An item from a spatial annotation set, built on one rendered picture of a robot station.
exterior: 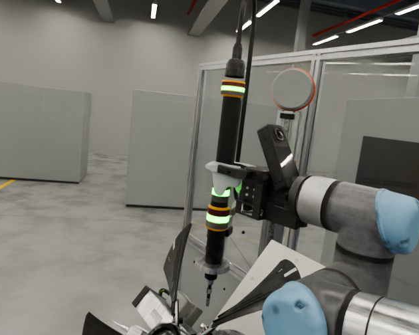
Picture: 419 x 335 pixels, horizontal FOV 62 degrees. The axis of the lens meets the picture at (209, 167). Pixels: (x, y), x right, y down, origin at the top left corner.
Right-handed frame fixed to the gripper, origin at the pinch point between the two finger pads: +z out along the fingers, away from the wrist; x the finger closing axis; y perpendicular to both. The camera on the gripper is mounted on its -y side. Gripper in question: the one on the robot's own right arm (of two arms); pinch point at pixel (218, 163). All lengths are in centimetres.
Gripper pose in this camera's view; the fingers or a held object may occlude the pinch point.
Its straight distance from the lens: 67.7
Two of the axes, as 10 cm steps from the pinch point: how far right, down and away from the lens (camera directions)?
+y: -1.1, 9.8, 1.4
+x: 7.2, -0.2, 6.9
